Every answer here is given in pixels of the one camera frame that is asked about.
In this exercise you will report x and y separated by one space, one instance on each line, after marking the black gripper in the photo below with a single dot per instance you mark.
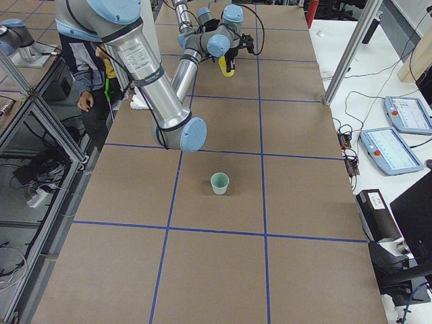
231 56

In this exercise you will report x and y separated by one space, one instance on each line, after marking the yellow plastic cup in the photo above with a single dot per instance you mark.
222 65

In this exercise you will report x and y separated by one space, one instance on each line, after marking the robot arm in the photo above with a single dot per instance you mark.
191 23
118 25

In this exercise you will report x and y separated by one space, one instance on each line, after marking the green plastic cup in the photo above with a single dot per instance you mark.
219 182

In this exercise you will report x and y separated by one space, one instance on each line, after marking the seated person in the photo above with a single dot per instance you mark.
95 82

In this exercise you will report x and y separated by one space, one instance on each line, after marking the near blue teach pendant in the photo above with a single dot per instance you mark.
388 150

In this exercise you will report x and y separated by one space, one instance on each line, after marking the blue teach pendant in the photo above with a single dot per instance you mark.
408 115
388 150

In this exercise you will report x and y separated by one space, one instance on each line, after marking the far blue teach pendant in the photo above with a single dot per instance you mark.
408 115

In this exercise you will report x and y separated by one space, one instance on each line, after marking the black power supply box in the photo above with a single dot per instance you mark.
376 217

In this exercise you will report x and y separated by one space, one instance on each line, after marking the black monitor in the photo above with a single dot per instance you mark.
412 212

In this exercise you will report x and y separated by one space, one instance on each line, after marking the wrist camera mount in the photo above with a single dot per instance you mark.
247 42

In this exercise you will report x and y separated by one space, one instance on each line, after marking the aluminium frame post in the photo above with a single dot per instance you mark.
365 20

